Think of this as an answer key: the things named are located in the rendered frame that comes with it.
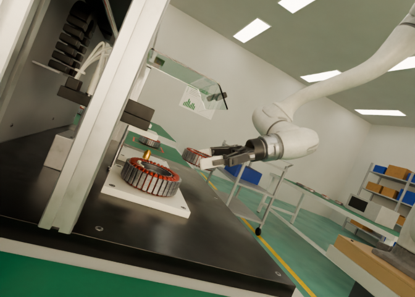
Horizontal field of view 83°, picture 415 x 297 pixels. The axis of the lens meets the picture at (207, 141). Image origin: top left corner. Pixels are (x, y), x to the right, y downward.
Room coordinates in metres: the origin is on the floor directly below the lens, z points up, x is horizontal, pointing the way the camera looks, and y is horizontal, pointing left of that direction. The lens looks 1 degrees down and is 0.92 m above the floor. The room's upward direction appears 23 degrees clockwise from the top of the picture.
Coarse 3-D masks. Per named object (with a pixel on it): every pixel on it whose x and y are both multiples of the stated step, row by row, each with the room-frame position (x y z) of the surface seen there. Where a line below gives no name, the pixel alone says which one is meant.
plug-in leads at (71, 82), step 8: (96, 48) 0.38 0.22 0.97; (104, 48) 0.38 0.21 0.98; (104, 56) 0.40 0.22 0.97; (88, 64) 0.39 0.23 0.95; (104, 64) 0.42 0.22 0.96; (80, 72) 0.38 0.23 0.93; (96, 72) 0.39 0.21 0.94; (72, 80) 0.37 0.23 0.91; (96, 80) 0.39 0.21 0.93; (72, 88) 0.37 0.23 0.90; (88, 88) 0.39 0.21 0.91
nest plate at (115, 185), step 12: (120, 168) 0.49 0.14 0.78; (108, 180) 0.39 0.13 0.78; (120, 180) 0.41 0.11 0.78; (108, 192) 0.36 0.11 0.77; (120, 192) 0.37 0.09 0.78; (132, 192) 0.38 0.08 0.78; (144, 192) 0.41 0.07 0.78; (180, 192) 0.50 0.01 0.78; (144, 204) 0.38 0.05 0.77; (156, 204) 0.39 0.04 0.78; (168, 204) 0.40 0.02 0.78; (180, 204) 0.42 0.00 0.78
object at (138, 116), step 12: (60, 96) 0.36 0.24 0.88; (72, 96) 0.37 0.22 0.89; (84, 96) 0.37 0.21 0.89; (84, 108) 0.38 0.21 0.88; (132, 108) 0.40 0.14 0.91; (144, 108) 0.40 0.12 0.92; (120, 120) 0.39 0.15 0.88; (132, 120) 0.40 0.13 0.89; (144, 120) 0.40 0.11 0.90; (144, 132) 0.41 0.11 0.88
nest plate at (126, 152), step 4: (124, 148) 0.70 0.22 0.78; (128, 148) 0.72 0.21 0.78; (120, 152) 0.63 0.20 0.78; (124, 152) 0.65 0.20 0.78; (128, 152) 0.67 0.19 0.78; (132, 152) 0.69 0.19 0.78; (136, 152) 0.72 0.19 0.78; (140, 152) 0.74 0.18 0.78; (120, 156) 0.59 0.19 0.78; (124, 156) 0.60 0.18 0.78; (128, 156) 0.62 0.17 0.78; (132, 156) 0.64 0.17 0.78; (136, 156) 0.66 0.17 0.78; (140, 156) 0.68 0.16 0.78; (152, 156) 0.76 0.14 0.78; (120, 160) 0.59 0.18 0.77; (124, 160) 0.60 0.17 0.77; (152, 160) 0.70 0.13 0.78; (156, 160) 0.73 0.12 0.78; (160, 160) 0.75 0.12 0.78; (156, 164) 0.67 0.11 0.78; (160, 164) 0.69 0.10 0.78; (164, 164) 0.72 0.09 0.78
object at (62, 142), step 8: (56, 136) 0.37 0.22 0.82; (64, 136) 0.37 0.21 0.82; (56, 144) 0.37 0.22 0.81; (64, 144) 0.37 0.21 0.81; (56, 152) 0.37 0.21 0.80; (64, 152) 0.37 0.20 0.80; (48, 160) 0.37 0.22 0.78; (56, 160) 0.37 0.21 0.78; (64, 160) 0.37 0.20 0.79; (56, 168) 0.37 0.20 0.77
